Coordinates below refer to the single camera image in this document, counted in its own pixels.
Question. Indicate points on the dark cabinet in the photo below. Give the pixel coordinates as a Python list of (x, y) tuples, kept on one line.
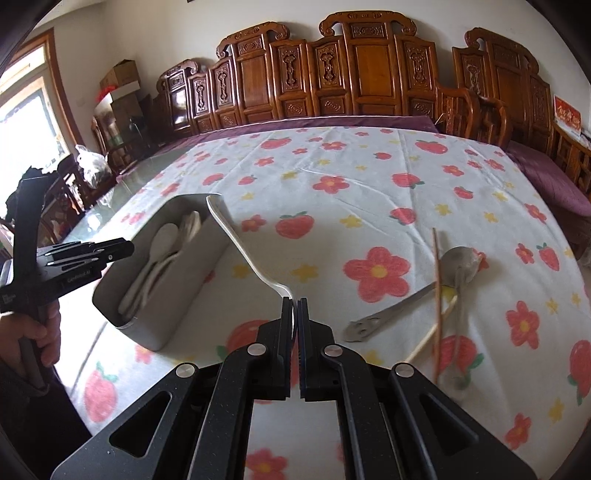
[(131, 122)]

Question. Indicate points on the white plastic spoon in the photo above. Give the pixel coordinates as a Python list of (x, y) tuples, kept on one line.
[(240, 249), (187, 230), (197, 221), (165, 240)]

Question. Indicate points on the purple sofa cushion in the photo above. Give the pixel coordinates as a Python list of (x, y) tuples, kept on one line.
[(323, 121)]

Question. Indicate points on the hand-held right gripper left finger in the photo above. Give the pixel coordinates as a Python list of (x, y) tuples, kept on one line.
[(277, 350)]

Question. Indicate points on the person's left hand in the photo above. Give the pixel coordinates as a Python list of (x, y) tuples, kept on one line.
[(48, 337)]

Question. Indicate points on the white flat box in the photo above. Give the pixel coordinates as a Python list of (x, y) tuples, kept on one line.
[(124, 92)]

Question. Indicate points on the carved wooden armchair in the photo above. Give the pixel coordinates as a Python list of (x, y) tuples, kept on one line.
[(503, 74)]

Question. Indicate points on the red decoration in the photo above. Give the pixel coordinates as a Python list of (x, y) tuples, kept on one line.
[(104, 94)]

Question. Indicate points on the brown cardboard box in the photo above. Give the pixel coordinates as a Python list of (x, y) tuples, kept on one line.
[(120, 74)]

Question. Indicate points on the person's left forearm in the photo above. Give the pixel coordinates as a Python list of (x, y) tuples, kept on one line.
[(32, 424)]

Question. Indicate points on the wooden door frame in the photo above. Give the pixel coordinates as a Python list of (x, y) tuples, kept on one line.
[(60, 83)]

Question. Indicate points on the dark wooden dining chair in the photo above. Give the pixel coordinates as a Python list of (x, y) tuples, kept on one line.
[(69, 194)]

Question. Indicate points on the carved wooden sofa bench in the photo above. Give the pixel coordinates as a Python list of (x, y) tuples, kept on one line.
[(374, 69)]

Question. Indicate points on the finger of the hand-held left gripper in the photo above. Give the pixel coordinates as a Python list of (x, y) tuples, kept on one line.
[(87, 265), (106, 245)]

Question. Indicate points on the clear plastic bag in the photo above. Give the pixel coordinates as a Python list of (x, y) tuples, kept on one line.
[(92, 166)]

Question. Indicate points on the light wooden chopstick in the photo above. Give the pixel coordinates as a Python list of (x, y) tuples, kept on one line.
[(429, 337)]

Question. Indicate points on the dark cloth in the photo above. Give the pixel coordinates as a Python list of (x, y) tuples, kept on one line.
[(37, 171)]

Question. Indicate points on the brown wooden chair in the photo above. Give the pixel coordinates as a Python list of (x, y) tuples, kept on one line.
[(108, 138)]

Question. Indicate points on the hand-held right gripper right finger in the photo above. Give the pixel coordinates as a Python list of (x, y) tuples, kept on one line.
[(304, 350)]

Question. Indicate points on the rectangular metal tin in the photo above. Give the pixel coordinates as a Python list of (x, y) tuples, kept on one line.
[(184, 295)]

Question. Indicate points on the strawberry flower print tablecloth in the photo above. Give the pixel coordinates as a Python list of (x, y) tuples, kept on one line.
[(369, 212)]

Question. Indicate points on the purple armchair cushion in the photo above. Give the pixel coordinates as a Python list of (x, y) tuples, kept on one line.
[(549, 175)]

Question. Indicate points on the red gift box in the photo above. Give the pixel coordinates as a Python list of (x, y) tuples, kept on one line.
[(568, 113)]

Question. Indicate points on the metal spoon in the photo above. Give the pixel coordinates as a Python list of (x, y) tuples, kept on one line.
[(461, 261), (458, 323)]

